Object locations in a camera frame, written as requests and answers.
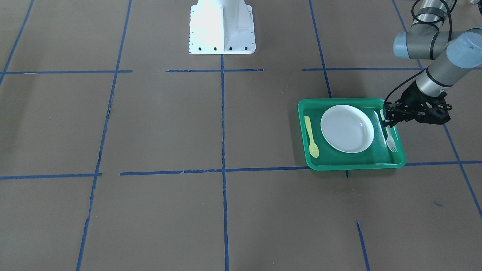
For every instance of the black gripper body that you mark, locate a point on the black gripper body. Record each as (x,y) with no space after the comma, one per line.
(411,95)

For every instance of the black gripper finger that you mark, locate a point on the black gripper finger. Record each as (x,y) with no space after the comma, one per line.
(391,116)

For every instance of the white plastic fork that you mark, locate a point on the white plastic fork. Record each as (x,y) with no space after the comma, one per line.
(390,141)

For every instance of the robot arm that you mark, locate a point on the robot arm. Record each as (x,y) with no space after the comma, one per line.
(453,55)

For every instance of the green plastic tray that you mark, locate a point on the green plastic tray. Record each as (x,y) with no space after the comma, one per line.
(377,156)

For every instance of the white round plate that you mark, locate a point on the white round plate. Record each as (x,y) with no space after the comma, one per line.
(347,129)

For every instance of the yellow plastic spoon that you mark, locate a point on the yellow plastic spoon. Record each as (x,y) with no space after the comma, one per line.
(312,147)

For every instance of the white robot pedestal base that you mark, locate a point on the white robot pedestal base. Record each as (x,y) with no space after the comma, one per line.
(221,27)

